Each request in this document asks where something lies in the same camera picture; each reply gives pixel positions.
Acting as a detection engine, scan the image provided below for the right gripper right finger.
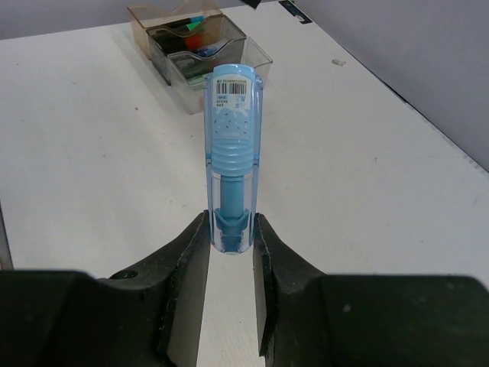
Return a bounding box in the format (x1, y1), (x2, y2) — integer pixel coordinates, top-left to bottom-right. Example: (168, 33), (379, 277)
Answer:
(253, 213), (488, 366)

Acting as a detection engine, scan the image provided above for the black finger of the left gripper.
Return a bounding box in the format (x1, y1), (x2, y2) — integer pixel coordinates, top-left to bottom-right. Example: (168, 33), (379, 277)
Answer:
(240, 0), (262, 8)

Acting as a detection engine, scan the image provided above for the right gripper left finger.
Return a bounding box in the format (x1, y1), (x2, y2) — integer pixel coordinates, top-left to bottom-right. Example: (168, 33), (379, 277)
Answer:
(1, 212), (210, 366)

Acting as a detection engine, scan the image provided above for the green cap black highlighter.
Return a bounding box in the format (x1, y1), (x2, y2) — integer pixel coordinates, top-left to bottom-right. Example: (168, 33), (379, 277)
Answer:
(184, 20), (209, 35)

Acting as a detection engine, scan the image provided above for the blue cap black highlighter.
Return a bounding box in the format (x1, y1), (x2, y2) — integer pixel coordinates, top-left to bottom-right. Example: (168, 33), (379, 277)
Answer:
(165, 15), (205, 30)

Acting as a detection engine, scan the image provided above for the orange cap black highlighter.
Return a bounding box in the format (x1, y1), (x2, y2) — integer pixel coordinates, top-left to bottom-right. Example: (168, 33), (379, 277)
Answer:
(182, 34), (219, 51)

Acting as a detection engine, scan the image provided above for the blue transparent highlighter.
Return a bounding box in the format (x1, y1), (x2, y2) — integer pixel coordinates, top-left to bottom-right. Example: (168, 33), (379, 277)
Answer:
(204, 63), (263, 255)

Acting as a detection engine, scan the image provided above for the blue pen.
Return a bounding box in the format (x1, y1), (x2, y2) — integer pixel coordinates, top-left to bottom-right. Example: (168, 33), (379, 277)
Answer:
(194, 45), (222, 57)

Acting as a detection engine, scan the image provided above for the green transparent highlighter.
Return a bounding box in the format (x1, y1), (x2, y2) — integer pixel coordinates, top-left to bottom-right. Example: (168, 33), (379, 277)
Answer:
(184, 68), (211, 86)

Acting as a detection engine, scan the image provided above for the left blue table label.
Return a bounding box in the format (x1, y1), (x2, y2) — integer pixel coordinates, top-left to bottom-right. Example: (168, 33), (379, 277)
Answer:
(278, 0), (313, 24)

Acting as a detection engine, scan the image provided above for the grey transparent container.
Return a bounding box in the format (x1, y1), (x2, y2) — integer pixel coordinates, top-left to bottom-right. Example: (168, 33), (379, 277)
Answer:
(146, 15), (245, 85)

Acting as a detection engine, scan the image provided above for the brown transparent container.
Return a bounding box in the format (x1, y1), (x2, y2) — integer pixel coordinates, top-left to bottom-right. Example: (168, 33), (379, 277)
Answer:
(127, 0), (222, 60)

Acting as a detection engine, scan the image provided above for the clear transparent container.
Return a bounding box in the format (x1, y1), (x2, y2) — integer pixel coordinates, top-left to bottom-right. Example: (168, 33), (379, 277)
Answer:
(168, 37), (273, 115)

